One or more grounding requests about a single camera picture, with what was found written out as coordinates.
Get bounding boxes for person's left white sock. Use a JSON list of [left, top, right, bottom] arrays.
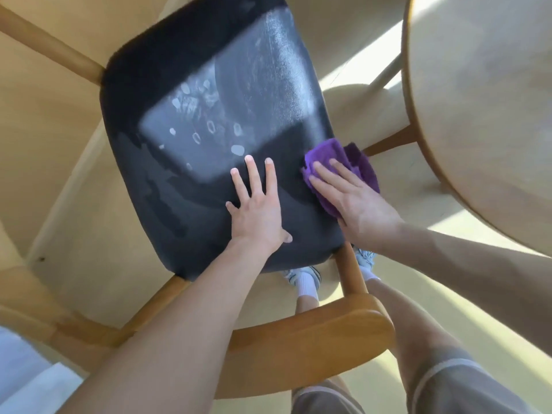
[[295, 271, 320, 301]]

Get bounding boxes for person's khaki shorts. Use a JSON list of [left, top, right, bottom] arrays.
[[292, 347, 538, 414]]

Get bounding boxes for purple microfibre cloth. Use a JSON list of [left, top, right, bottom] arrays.
[[300, 138, 381, 219]]

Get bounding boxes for person's left forearm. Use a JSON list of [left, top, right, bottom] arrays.
[[56, 236, 273, 414]]

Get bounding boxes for person's right leg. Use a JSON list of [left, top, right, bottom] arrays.
[[366, 278, 465, 397]]

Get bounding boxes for person's white sneaker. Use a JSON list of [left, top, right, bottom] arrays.
[[282, 266, 323, 294], [352, 244, 377, 270]]

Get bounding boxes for wooden chair with black seat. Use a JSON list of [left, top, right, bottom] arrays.
[[0, 0, 397, 400]]

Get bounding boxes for person's right white sneaker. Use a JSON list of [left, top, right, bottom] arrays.
[[352, 244, 377, 270]]

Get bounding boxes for person's right forearm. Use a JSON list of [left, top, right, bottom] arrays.
[[377, 221, 552, 358]]

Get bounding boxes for person's left hand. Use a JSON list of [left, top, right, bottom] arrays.
[[225, 154, 294, 255]]

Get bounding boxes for person's left leg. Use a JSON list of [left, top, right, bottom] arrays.
[[294, 295, 321, 317]]

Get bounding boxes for person's left white sneaker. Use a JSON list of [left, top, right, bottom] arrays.
[[282, 266, 323, 294]]

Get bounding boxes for person's right hand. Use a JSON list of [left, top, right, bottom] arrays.
[[308, 158, 404, 255]]

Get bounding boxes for round wooden table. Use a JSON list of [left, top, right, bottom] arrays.
[[319, 0, 552, 258]]

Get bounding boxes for person's leg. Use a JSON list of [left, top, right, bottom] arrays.
[[294, 295, 321, 317], [366, 278, 465, 397]]

